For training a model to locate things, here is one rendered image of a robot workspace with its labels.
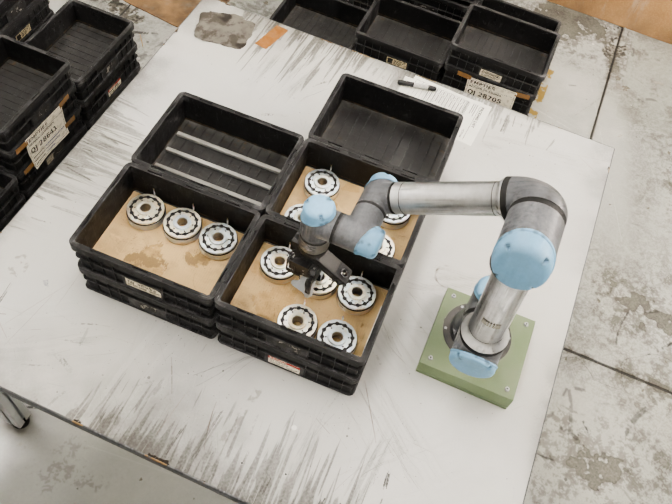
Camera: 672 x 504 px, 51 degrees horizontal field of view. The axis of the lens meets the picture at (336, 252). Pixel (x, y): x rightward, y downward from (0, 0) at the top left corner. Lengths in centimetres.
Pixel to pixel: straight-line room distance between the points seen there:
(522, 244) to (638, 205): 222
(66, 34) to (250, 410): 194
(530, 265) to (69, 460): 177
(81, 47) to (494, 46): 172
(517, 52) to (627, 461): 169
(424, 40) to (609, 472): 193
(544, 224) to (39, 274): 137
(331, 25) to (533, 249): 229
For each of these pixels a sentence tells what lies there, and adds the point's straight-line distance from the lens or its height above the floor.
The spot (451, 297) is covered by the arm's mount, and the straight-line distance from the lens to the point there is 205.
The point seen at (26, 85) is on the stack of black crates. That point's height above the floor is 49.
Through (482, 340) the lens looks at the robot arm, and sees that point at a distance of 169.
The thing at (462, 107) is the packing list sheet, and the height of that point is 70.
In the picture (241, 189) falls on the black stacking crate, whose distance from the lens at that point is 207.
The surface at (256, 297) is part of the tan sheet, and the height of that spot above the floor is 83.
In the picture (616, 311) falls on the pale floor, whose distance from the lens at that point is 318.
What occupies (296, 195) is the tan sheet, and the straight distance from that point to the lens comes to 206.
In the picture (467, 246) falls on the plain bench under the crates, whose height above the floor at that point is 70.
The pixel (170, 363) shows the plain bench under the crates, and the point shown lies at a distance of 194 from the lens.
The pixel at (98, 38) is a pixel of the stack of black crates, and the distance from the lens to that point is 323.
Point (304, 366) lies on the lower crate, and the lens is 187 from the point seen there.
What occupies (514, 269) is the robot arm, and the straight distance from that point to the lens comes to 141.
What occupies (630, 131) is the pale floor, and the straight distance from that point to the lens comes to 388.
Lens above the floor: 247
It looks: 56 degrees down
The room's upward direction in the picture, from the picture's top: 11 degrees clockwise
